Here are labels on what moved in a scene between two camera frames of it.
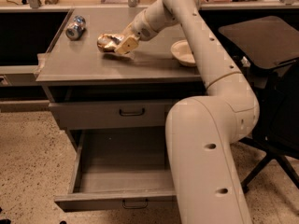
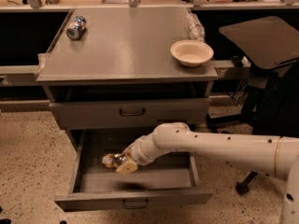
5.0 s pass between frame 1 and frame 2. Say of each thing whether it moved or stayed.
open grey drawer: stayed
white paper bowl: stayed
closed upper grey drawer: stayed
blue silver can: stayed
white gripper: moved
